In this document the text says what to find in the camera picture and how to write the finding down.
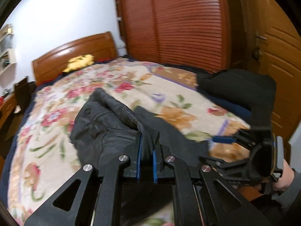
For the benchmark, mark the wooden room door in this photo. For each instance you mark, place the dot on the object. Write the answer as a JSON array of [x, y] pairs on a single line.
[[276, 43]]

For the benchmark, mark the grey jacket sleeve forearm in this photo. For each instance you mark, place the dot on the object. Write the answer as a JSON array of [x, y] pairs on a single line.
[[282, 207]]

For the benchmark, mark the dark grey jacket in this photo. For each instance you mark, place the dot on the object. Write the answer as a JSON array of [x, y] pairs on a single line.
[[122, 131]]

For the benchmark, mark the wooden desk with cabinets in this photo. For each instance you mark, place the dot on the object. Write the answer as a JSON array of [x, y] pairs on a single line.
[[7, 107]]

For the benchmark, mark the dark wooden chair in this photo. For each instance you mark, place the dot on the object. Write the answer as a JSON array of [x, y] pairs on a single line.
[[23, 92]]

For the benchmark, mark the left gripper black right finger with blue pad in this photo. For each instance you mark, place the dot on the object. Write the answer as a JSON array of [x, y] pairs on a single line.
[[200, 195]]

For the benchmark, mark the person's right hand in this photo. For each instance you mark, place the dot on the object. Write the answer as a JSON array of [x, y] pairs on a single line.
[[285, 180]]

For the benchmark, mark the floral bed blanket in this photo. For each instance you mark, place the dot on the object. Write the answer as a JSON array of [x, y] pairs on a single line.
[[70, 120]]

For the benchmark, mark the white wall shelf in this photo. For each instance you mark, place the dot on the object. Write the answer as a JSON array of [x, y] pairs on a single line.
[[7, 50]]

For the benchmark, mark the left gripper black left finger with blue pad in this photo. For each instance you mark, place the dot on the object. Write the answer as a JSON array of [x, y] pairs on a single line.
[[92, 196]]

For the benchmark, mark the yellow plush toy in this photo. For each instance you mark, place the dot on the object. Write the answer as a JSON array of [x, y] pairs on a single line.
[[79, 62]]

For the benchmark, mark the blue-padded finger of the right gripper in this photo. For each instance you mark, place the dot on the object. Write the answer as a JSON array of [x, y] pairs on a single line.
[[223, 139]]

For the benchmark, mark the louvered wooden wardrobe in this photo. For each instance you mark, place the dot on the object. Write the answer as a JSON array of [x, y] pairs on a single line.
[[208, 34]]

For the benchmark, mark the wooden headboard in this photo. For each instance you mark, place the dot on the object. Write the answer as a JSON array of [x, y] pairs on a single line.
[[49, 66]]

